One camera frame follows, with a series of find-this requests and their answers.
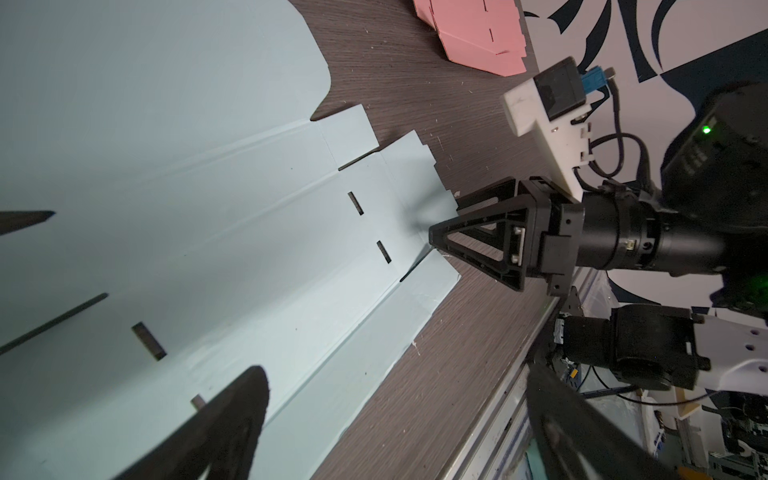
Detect pink flat paper boxes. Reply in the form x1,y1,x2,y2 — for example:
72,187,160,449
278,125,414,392
413,0,527,77

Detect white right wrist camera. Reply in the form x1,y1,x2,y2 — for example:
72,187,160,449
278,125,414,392
502,57,614,201

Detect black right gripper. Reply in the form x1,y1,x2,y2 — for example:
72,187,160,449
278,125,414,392
429,177,728,292

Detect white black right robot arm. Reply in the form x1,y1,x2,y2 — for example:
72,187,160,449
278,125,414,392
429,82,767,395

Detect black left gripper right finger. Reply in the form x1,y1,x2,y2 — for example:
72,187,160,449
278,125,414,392
526,364,679,479

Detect light blue paper box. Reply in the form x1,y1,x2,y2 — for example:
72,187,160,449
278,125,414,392
1,1,459,479

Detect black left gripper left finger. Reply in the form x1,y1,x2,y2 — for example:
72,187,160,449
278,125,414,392
118,366,270,479

